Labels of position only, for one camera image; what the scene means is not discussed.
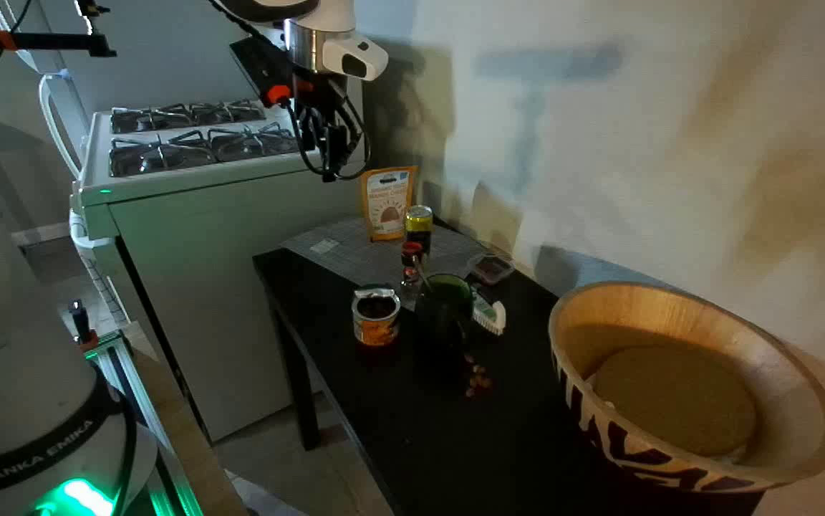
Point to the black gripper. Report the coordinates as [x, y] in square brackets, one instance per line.
[315, 103]

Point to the slim green yellow can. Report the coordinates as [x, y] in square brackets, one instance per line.
[420, 226]

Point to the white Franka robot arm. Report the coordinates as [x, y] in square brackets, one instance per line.
[11, 382]

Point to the zebra pattern wooden bowl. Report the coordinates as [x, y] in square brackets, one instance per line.
[680, 390]

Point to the orange standing food pouch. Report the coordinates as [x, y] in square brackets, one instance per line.
[387, 200]

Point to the white label sticker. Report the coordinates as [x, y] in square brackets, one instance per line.
[324, 248]

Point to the grey checked table mat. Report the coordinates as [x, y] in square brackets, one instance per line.
[365, 252]

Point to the small glass spice shaker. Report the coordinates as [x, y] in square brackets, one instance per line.
[410, 275]

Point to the white orange short cup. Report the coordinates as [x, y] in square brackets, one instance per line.
[375, 318]

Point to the white kitchen stove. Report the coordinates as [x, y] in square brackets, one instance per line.
[200, 288]

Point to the small black square container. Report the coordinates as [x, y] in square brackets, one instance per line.
[491, 266]

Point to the dark green glass jar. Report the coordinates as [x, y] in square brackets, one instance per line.
[444, 329]

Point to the small reddish brown bits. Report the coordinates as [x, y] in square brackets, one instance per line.
[478, 378]

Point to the black side table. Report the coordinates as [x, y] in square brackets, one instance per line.
[431, 431]

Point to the wrist camera with red mark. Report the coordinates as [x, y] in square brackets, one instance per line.
[265, 70]

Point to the black camera stand boom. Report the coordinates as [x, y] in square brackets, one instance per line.
[29, 40]

